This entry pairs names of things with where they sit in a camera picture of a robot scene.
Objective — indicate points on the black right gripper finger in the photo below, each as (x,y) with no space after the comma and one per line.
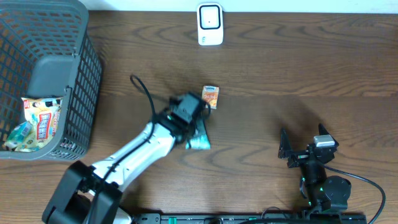
(285,148)
(322,130)

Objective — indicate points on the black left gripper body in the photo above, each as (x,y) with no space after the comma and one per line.
(199,125)

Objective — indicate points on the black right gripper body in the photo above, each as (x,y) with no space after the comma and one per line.
(298,157)

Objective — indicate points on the orange tissue pack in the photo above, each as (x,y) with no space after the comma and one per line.
(210,94)

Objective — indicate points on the light teal wipes pack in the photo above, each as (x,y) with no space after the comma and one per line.
(200,140)

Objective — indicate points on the yellow antibacterial wipes bag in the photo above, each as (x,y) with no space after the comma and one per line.
(43,114)

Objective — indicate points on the green white tissue pack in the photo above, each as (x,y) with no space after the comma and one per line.
(18,135)

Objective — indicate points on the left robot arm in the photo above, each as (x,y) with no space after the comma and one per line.
(92,194)

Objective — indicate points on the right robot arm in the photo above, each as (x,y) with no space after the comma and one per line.
(324,193)

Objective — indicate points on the white barcode scanner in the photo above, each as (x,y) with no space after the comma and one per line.
(210,24)

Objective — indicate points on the dark grey plastic basket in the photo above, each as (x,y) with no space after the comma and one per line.
(46,52)

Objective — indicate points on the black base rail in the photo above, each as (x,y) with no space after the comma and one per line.
(269,217)

